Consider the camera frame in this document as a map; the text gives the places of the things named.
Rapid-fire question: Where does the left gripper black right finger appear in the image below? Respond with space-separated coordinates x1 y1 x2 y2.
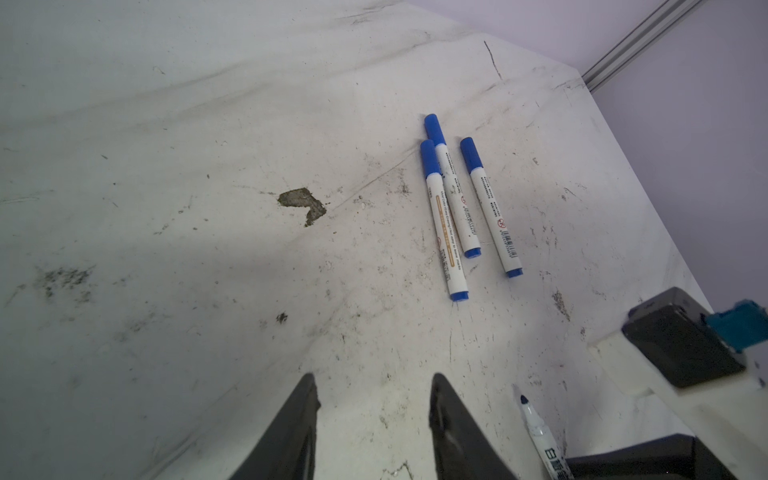
429 373 516 479

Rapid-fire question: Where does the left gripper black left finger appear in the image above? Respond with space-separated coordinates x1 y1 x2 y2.
231 373 321 480

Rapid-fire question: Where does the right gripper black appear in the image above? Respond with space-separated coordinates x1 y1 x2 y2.
567 434 736 480

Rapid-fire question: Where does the white marker pen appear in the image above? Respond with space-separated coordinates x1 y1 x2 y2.
460 137 523 278
420 139 469 302
424 114 482 258
520 395 575 480

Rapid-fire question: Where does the aluminium enclosure frame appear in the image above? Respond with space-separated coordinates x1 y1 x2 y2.
582 0 705 93

